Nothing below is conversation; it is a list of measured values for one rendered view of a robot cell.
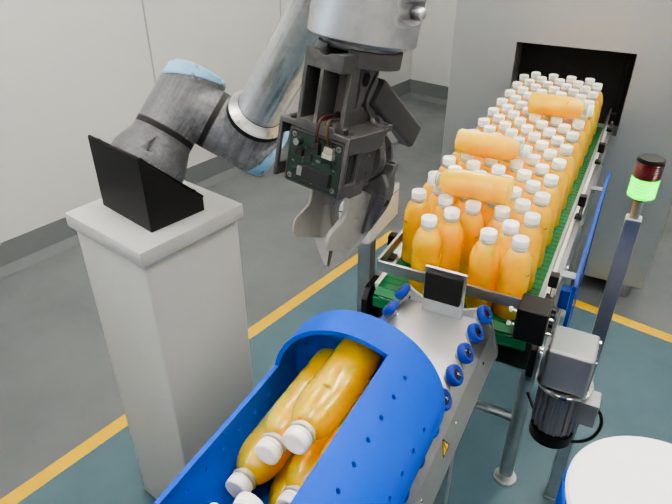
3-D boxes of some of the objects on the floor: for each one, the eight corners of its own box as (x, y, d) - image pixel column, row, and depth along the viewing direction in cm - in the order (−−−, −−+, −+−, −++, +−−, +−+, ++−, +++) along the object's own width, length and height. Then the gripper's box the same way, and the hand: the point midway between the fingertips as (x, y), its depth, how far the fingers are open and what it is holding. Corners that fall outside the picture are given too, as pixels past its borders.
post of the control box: (352, 463, 217) (358, 226, 165) (357, 455, 220) (364, 220, 168) (362, 468, 216) (371, 229, 163) (367, 459, 219) (377, 223, 166)
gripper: (279, 34, 47) (253, 267, 56) (376, 60, 43) (330, 307, 52) (339, 33, 53) (307, 242, 63) (428, 56, 49) (379, 276, 59)
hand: (336, 252), depth 59 cm, fingers closed
